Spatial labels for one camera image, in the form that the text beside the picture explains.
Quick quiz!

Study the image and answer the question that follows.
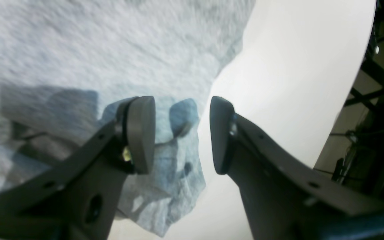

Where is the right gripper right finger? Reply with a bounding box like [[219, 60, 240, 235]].
[[209, 97, 384, 240]]

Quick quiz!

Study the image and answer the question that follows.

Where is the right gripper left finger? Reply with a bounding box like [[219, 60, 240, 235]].
[[0, 97, 155, 240]]

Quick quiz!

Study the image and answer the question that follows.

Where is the grey T-shirt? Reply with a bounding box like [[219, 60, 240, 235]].
[[0, 0, 255, 237]]

